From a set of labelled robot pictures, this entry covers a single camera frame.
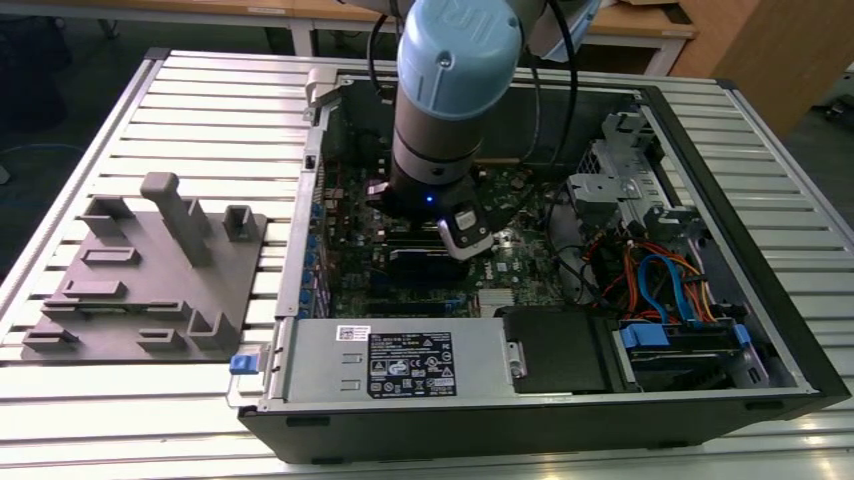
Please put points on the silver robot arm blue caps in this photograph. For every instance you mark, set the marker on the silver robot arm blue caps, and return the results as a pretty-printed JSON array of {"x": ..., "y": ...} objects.
[{"x": 453, "y": 60}]

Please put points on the silver power supply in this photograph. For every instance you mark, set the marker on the silver power supply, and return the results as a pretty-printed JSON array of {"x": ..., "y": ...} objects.
[{"x": 320, "y": 360}]

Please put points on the black expansion slot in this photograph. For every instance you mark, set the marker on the black expansion slot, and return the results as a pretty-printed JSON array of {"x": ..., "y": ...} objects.
[{"x": 407, "y": 307}]

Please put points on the silver chipset heatsink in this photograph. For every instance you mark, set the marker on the silver chipset heatsink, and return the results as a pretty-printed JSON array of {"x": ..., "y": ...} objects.
[{"x": 496, "y": 297}]

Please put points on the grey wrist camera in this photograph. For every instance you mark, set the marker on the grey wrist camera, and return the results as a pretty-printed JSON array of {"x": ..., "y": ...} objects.
[{"x": 377, "y": 190}]

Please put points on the metal drive cage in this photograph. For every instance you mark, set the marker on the metal drive cage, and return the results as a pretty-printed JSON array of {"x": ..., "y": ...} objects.
[{"x": 600, "y": 195}]

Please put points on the black PC case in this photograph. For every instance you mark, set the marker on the black PC case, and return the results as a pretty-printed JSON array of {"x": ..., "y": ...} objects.
[{"x": 467, "y": 435}]

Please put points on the black graphics card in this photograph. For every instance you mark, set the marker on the black graphics card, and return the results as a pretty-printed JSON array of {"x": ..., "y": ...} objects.
[{"x": 420, "y": 272}]

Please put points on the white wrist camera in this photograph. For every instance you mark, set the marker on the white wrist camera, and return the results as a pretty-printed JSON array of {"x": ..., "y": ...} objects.
[{"x": 467, "y": 240}]

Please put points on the wooden cabinet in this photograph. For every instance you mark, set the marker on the wooden cabinet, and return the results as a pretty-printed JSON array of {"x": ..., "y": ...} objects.
[{"x": 774, "y": 60}]

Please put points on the wooden desk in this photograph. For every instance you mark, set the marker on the wooden desk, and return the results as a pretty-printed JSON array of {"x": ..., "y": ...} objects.
[{"x": 653, "y": 25}]

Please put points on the dark wheeled base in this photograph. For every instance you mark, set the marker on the dark wheeled base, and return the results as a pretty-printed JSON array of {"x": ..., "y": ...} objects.
[{"x": 836, "y": 105}]

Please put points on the grey parts rack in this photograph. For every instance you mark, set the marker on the grey parts rack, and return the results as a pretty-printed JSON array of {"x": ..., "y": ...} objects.
[{"x": 153, "y": 280}]

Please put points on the green motherboard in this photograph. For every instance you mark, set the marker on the green motherboard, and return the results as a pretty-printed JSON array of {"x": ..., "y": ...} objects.
[{"x": 527, "y": 250}]

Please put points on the blue latch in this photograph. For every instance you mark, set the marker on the blue latch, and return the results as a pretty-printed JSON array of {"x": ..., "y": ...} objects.
[{"x": 241, "y": 365}]

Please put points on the hard disk in blue carrier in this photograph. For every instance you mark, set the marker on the hard disk in blue carrier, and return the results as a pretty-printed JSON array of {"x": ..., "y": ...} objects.
[{"x": 643, "y": 336}]

